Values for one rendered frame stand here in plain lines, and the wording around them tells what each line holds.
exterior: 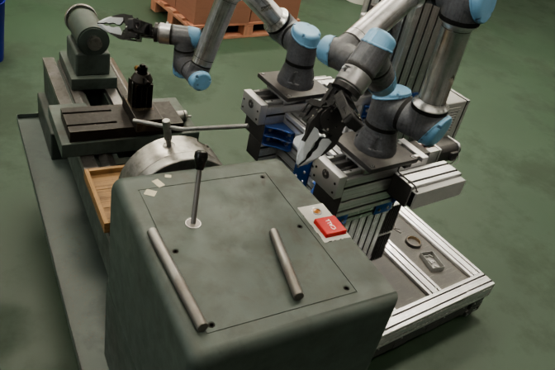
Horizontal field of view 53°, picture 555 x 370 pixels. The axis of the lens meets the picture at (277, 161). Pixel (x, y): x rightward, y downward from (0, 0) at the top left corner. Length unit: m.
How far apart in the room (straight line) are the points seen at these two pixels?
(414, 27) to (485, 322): 1.82
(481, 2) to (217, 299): 1.01
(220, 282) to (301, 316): 0.18
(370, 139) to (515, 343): 1.72
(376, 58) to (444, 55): 0.43
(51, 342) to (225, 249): 1.55
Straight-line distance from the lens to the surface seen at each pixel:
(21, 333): 2.73
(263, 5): 2.16
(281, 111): 2.21
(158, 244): 1.20
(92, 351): 1.95
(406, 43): 2.00
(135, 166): 1.59
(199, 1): 5.49
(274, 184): 1.46
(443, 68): 1.70
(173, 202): 1.35
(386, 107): 1.82
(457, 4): 1.62
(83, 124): 2.18
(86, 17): 2.65
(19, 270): 2.99
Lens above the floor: 2.09
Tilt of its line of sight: 32 degrees down
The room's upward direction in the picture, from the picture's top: 13 degrees clockwise
